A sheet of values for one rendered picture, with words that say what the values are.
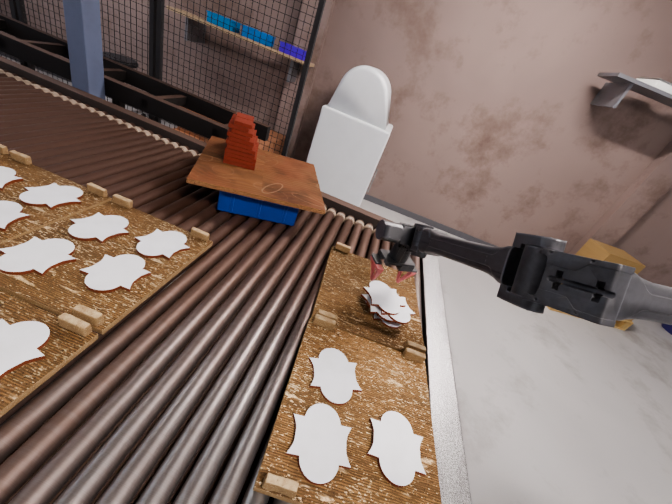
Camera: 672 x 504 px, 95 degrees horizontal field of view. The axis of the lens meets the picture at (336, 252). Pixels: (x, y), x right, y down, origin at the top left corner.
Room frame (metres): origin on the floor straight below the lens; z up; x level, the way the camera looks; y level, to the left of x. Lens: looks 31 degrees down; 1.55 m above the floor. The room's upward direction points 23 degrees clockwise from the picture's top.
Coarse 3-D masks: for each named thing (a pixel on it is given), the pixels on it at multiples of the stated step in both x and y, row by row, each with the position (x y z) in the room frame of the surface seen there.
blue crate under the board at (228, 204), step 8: (224, 192) 0.98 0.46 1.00; (224, 200) 0.99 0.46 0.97; (232, 200) 0.99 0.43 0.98; (240, 200) 1.01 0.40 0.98; (248, 200) 1.02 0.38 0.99; (256, 200) 1.03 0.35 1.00; (224, 208) 0.99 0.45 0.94; (232, 208) 1.00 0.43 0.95; (240, 208) 1.01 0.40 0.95; (248, 208) 1.02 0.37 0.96; (256, 208) 1.03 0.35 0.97; (264, 208) 1.04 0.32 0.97; (272, 208) 1.05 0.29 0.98; (280, 208) 1.06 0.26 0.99; (288, 208) 1.07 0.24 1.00; (296, 208) 1.08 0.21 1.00; (248, 216) 1.02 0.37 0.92; (256, 216) 1.03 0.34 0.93; (264, 216) 1.04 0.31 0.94; (272, 216) 1.05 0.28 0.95; (280, 216) 1.06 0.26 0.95; (288, 216) 1.07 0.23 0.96; (296, 216) 1.09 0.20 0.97; (288, 224) 1.08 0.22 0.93
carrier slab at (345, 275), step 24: (336, 264) 0.93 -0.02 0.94; (360, 264) 0.99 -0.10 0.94; (336, 288) 0.80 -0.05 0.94; (360, 288) 0.85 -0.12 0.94; (408, 288) 0.96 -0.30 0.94; (312, 312) 0.66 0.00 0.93; (336, 312) 0.69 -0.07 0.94; (360, 312) 0.73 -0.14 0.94; (360, 336) 0.64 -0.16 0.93; (384, 336) 0.67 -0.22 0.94; (408, 336) 0.72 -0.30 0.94
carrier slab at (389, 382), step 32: (320, 352) 0.53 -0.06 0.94; (352, 352) 0.57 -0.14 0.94; (384, 352) 0.62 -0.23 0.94; (288, 384) 0.42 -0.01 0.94; (384, 384) 0.51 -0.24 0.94; (416, 384) 0.55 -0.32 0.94; (288, 416) 0.35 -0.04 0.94; (352, 416) 0.40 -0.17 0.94; (416, 416) 0.47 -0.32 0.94; (288, 448) 0.29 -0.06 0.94; (352, 448) 0.34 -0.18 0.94; (256, 480) 0.23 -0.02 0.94; (352, 480) 0.29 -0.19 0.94; (384, 480) 0.31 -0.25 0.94; (416, 480) 0.33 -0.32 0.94
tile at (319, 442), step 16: (304, 416) 0.36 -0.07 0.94; (320, 416) 0.37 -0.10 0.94; (336, 416) 0.38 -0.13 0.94; (304, 432) 0.33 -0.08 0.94; (320, 432) 0.34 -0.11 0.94; (336, 432) 0.35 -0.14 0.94; (304, 448) 0.30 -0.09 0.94; (320, 448) 0.31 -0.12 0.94; (336, 448) 0.32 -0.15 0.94; (304, 464) 0.28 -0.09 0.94; (320, 464) 0.29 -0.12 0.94; (336, 464) 0.30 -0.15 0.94; (320, 480) 0.26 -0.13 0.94
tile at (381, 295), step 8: (368, 288) 0.80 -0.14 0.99; (376, 288) 0.81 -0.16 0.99; (384, 288) 0.83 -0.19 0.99; (376, 296) 0.77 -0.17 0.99; (384, 296) 0.79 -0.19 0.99; (392, 296) 0.81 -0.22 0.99; (376, 304) 0.74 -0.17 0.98; (384, 304) 0.75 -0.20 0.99; (392, 304) 0.77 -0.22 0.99; (400, 304) 0.78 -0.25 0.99; (384, 312) 0.72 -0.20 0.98; (392, 312) 0.73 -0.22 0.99
